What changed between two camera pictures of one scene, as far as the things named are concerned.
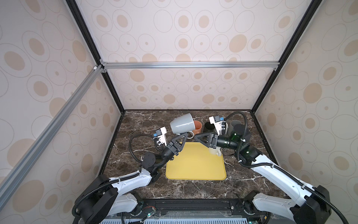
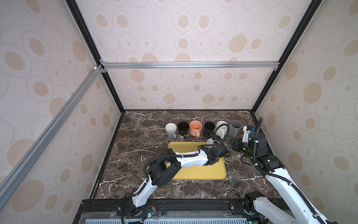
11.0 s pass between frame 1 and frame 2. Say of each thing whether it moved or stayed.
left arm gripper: moved
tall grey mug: stayed
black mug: stayed
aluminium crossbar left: stayed
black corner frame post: stayed
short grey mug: moved
